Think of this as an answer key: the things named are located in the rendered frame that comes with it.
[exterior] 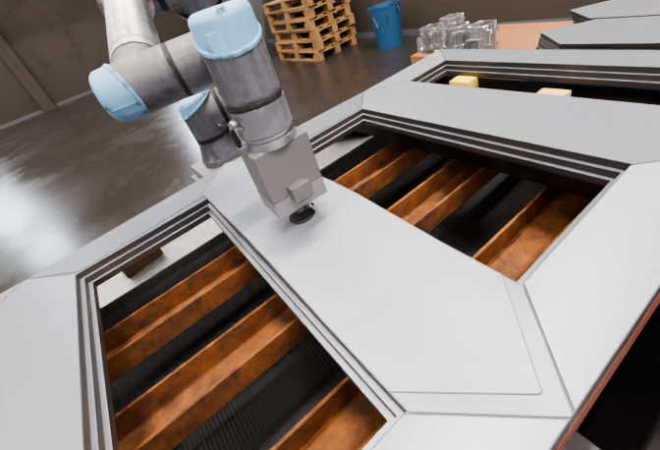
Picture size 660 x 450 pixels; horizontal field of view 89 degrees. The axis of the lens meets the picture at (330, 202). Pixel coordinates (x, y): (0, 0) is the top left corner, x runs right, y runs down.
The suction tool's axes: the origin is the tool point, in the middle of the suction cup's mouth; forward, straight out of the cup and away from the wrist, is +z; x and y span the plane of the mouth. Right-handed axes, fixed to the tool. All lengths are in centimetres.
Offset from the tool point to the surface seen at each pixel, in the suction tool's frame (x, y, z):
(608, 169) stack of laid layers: -26.6, 36.3, 1.3
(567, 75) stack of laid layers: -4, 69, 2
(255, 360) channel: -5.4, -17.8, 13.9
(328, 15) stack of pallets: 426, 283, 34
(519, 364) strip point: -34.7, 2.7, 0.0
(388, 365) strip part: -27.0, -6.0, 0.0
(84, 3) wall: 1148, 29, -104
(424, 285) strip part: -22.9, 3.4, -0.1
